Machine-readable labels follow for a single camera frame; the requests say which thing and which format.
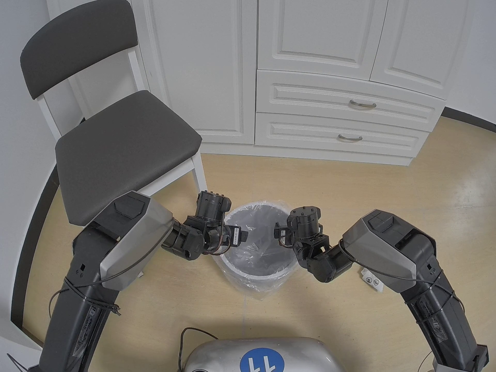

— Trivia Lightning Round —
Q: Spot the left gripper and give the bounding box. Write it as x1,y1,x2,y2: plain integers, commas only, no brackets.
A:
221,225,251,249

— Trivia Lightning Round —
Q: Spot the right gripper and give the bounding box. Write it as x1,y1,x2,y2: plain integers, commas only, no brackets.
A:
274,220,293,249

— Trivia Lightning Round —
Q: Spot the clear plastic bag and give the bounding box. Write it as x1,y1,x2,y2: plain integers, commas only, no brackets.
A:
220,201,301,302

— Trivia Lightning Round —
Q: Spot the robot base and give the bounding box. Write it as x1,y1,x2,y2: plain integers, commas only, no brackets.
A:
186,337,343,372

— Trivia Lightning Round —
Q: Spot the white trash bin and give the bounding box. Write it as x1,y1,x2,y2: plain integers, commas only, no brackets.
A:
220,200,299,290

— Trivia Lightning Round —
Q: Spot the white chair with grey cushions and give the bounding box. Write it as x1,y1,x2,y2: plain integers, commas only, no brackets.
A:
20,0,208,226

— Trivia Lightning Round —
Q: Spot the white wardrobe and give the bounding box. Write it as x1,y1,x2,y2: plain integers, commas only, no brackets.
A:
44,0,474,166

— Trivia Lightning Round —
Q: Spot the black cable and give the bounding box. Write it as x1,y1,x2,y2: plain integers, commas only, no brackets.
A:
177,327,220,372

